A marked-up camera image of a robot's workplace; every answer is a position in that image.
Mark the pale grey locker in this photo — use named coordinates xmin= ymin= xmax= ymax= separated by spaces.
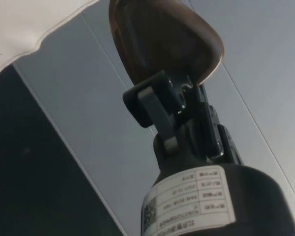
xmin=12 ymin=0 xmax=295 ymax=236

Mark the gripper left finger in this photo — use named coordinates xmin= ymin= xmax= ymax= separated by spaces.
xmin=122 ymin=69 xmax=196 ymax=158

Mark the brown cup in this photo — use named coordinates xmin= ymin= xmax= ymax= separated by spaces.
xmin=108 ymin=0 xmax=226 ymax=87

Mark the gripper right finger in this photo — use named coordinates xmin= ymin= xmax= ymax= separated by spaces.
xmin=186 ymin=84 xmax=242 ymax=165

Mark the black cabinet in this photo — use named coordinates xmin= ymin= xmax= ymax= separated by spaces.
xmin=0 ymin=64 xmax=129 ymax=236

